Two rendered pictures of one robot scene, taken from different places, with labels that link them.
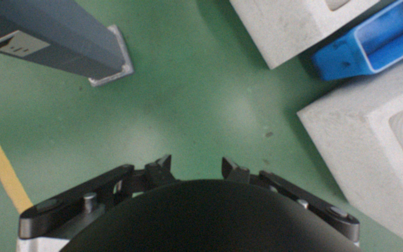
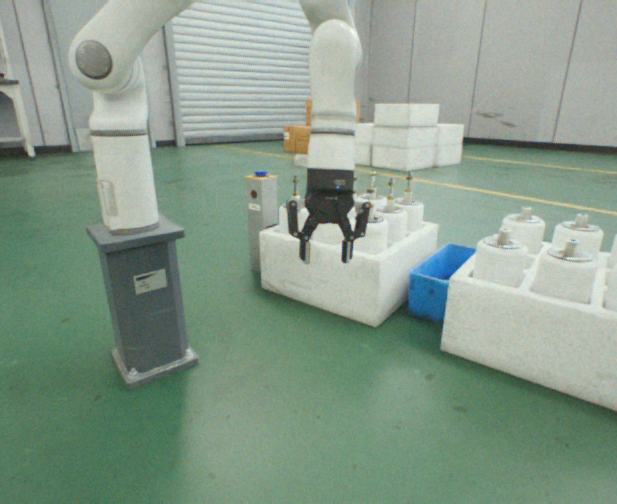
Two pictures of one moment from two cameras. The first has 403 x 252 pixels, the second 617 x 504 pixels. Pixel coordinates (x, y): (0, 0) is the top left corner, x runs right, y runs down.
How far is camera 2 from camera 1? 0.69 m
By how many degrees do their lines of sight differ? 78
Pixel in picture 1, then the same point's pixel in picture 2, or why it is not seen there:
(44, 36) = (171, 277)
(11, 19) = (169, 261)
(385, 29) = not seen: hidden behind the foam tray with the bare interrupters
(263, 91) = (383, 343)
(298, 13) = (357, 262)
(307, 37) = (373, 269)
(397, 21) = not seen: hidden behind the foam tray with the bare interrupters
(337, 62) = (426, 296)
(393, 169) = (514, 294)
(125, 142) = (176, 454)
